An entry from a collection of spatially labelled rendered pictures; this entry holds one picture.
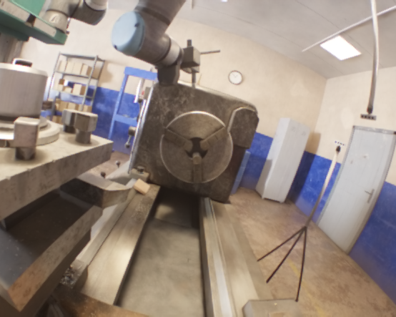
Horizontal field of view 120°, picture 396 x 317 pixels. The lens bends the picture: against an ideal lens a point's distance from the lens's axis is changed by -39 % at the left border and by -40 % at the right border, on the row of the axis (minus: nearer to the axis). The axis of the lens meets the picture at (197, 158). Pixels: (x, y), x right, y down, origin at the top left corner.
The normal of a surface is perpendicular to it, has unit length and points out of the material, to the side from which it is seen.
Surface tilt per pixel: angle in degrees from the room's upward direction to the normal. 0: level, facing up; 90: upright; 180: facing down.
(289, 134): 90
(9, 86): 90
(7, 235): 0
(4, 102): 90
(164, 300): 3
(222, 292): 48
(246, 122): 90
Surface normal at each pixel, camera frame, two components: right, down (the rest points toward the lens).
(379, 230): -0.96, -0.28
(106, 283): 0.29, -0.94
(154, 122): 0.04, 0.22
